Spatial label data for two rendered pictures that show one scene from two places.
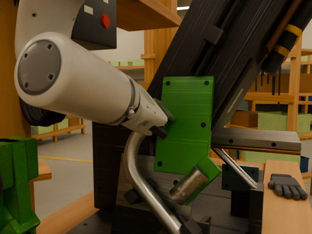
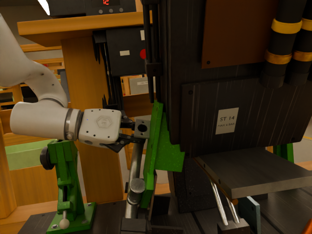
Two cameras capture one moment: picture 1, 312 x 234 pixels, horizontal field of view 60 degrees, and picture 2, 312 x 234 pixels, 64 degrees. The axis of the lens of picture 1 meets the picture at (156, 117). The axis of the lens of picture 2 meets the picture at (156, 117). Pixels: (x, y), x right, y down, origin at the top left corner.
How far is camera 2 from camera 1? 67 cm
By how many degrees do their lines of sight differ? 60
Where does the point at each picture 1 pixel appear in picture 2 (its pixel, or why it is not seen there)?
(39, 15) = (34, 89)
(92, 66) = (24, 117)
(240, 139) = (207, 166)
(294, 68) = not seen: outside the picture
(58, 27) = (46, 91)
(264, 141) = (216, 175)
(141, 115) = (80, 137)
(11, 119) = not seen: hidden behind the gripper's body
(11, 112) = not seen: hidden behind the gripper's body
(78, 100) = (23, 132)
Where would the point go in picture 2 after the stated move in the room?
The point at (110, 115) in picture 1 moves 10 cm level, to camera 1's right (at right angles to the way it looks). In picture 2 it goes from (55, 137) to (62, 143)
